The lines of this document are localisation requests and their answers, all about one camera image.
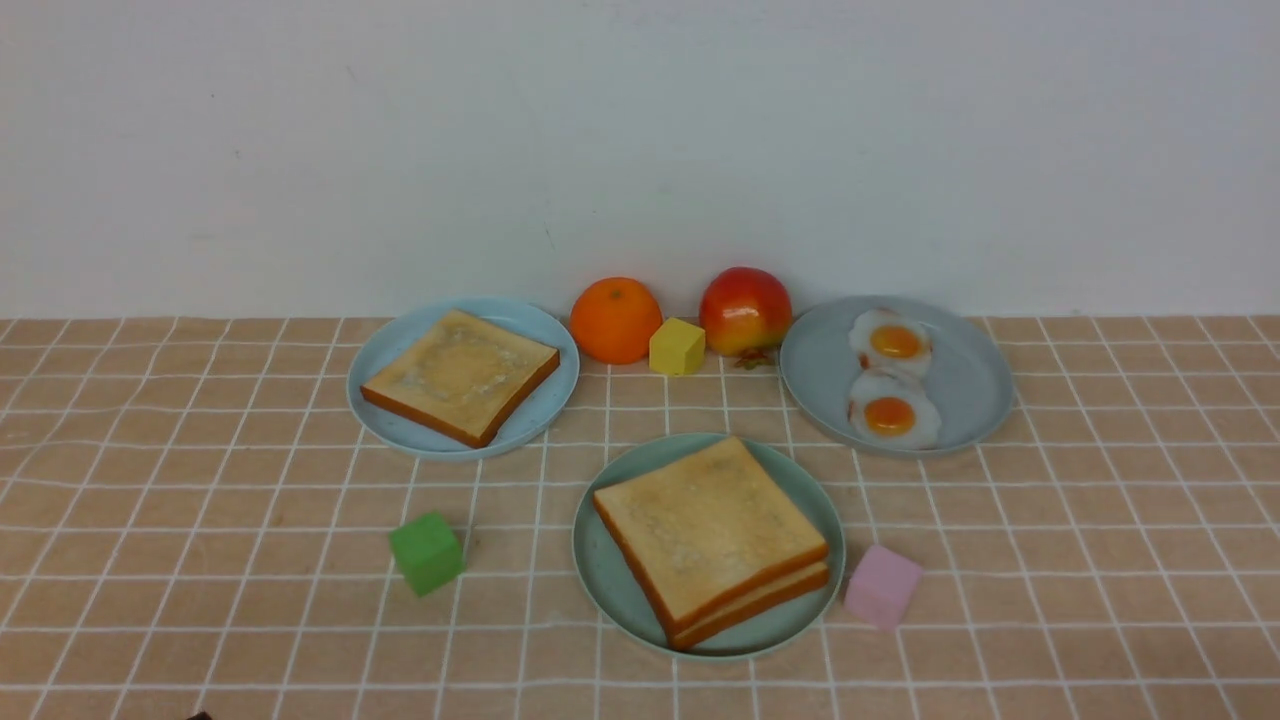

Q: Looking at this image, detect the fried egg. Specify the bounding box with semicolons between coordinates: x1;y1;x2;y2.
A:
847;307;933;380
847;368;942;451

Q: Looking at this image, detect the red yellow pomegranate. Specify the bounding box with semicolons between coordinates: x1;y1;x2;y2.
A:
699;266;794;357

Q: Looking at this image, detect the toast slice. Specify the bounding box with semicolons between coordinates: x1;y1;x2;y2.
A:
586;433;837;639
358;309;561;448
668;561;829;651

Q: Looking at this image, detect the pink cube block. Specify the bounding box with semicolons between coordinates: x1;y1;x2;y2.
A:
844;544;924;632

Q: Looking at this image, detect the orange fruit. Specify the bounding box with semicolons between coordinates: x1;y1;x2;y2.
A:
568;277;664;365

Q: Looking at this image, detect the light blue bread plate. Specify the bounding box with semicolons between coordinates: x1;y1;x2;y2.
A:
347;297;580;462

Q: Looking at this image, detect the toast slice top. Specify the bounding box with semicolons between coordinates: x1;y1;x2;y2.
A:
668;561;829;651

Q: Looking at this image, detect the yellow cube block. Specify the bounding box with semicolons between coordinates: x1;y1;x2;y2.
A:
648;316;707;375

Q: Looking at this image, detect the toast slice bottom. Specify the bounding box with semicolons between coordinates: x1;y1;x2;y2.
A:
358;309;561;448

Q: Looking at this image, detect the mint green plate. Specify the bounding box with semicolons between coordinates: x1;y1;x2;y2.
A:
571;438;847;661

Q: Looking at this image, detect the checkered beige tablecloth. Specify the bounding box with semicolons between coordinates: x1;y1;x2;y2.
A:
1;316;1279;719

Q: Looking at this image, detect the fried egg back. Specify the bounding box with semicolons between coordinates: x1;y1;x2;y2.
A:
847;307;933;380

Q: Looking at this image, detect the fried egg left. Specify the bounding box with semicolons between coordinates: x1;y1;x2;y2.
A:
847;368;942;451

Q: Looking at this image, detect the grey plate with eggs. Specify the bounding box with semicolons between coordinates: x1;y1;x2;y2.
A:
778;295;1016;457

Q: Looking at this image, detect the green cube block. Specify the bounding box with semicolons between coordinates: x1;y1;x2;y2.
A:
388;512;466;598

